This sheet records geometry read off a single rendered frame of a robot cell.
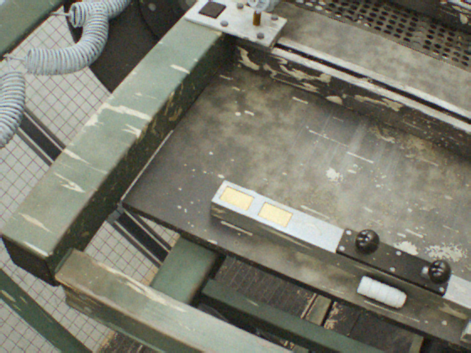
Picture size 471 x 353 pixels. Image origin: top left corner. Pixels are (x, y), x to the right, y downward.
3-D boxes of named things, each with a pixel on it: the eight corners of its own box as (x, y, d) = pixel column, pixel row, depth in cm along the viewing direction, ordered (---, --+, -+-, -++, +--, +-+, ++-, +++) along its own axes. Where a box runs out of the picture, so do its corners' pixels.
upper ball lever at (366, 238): (368, 262, 95) (374, 258, 82) (347, 254, 96) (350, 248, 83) (377, 240, 95) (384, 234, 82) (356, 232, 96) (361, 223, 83)
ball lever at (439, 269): (432, 288, 92) (448, 288, 79) (412, 280, 93) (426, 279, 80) (441, 267, 93) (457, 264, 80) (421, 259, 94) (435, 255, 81)
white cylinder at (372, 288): (355, 295, 94) (398, 312, 93) (359, 287, 92) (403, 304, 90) (361, 281, 96) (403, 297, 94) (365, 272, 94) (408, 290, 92)
